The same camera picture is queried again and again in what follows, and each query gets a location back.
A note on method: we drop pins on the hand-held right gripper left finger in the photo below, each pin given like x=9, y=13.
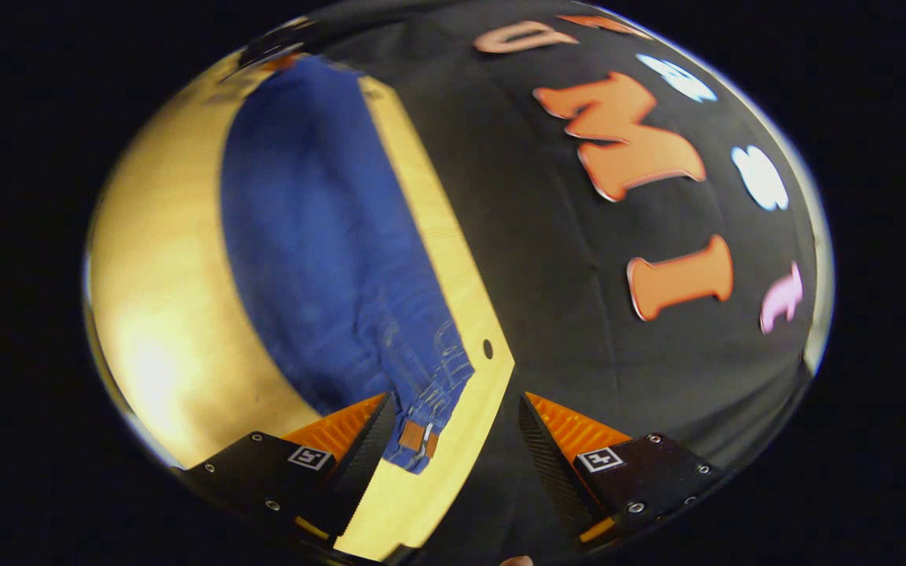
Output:
x=366, y=460

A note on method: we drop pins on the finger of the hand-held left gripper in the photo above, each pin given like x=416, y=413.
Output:
x=284, y=62

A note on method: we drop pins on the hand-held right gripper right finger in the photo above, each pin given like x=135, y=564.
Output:
x=555, y=472

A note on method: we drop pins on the blue jeans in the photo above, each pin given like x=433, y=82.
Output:
x=319, y=236

